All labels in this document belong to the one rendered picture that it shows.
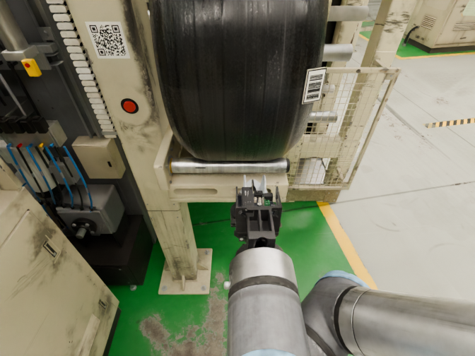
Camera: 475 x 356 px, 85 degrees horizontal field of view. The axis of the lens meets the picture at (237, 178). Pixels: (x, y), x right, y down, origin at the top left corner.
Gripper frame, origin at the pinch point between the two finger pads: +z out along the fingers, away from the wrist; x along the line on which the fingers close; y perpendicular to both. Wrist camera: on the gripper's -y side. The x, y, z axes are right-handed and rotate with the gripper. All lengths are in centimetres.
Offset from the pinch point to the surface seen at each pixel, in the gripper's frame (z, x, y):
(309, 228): 71, -44, -93
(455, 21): 385, -309, -11
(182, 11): 3.9, 11.4, 30.7
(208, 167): 18.4, 11.4, -7.7
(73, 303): 4, 60, -55
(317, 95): 4.0, -11.2, 17.9
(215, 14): 3.6, 6.4, 30.4
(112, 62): 22.7, 32.3, 19.2
